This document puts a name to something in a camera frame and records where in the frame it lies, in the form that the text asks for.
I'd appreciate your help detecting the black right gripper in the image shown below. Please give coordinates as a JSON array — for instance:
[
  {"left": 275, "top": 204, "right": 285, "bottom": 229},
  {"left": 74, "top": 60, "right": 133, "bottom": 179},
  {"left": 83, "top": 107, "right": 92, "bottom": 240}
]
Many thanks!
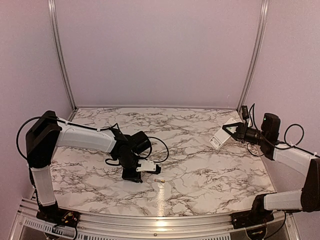
[{"left": 222, "top": 122, "right": 268, "bottom": 146}]

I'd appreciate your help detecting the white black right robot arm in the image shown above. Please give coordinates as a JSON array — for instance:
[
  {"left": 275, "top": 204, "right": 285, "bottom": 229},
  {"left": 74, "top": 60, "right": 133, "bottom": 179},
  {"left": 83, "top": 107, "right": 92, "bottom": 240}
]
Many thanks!
[{"left": 222, "top": 113, "right": 320, "bottom": 224}]

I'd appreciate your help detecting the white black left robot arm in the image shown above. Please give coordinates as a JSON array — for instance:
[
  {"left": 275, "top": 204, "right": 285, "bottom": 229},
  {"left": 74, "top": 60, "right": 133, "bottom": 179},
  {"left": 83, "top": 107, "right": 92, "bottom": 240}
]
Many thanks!
[{"left": 25, "top": 110, "right": 159, "bottom": 223}]

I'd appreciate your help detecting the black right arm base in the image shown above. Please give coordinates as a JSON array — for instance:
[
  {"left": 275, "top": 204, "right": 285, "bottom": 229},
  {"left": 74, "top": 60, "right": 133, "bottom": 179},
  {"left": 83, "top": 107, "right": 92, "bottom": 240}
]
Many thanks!
[{"left": 230, "top": 193, "right": 275, "bottom": 229}]

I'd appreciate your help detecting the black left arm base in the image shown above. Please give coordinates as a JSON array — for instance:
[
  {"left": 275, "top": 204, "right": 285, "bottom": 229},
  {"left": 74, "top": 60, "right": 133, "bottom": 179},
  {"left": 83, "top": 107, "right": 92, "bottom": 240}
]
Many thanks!
[{"left": 36, "top": 198, "right": 80, "bottom": 228}]

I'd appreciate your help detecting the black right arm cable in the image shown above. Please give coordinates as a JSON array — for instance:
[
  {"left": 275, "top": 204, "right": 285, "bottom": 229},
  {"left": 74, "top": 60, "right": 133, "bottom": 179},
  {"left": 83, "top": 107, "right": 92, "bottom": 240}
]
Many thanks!
[{"left": 246, "top": 102, "right": 320, "bottom": 158}]

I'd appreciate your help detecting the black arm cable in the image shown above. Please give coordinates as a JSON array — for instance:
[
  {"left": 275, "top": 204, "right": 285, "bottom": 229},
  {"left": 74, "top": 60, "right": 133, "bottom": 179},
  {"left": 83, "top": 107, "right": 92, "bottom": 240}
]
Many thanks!
[
  {"left": 246, "top": 102, "right": 320, "bottom": 158},
  {"left": 16, "top": 116, "right": 170, "bottom": 167}
]

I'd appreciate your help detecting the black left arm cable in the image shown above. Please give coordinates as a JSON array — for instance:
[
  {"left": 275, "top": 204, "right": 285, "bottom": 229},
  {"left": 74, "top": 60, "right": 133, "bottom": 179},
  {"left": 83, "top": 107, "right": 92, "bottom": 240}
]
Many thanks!
[{"left": 16, "top": 116, "right": 170, "bottom": 167}]

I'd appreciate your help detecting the aluminium right corner post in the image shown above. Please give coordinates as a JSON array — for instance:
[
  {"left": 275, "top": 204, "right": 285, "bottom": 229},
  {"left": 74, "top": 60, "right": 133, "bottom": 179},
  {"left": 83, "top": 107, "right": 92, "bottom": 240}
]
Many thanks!
[{"left": 237, "top": 0, "right": 270, "bottom": 112}]

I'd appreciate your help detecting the aluminium corner post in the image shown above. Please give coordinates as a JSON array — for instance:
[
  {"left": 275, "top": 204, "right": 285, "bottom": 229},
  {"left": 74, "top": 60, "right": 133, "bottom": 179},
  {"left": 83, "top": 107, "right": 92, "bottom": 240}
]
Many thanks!
[
  {"left": 237, "top": 0, "right": 270, "bottom": 112},
  {"left": 47, "top": 0, "right": 77, "bottom": 112}
]

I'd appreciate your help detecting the aluminium left corner post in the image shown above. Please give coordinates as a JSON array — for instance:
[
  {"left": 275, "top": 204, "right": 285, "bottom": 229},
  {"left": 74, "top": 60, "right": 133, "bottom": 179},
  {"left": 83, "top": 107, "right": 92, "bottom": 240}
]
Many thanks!
[{"left": 47, "top": 0, "right": 77, "bottom": 112}]

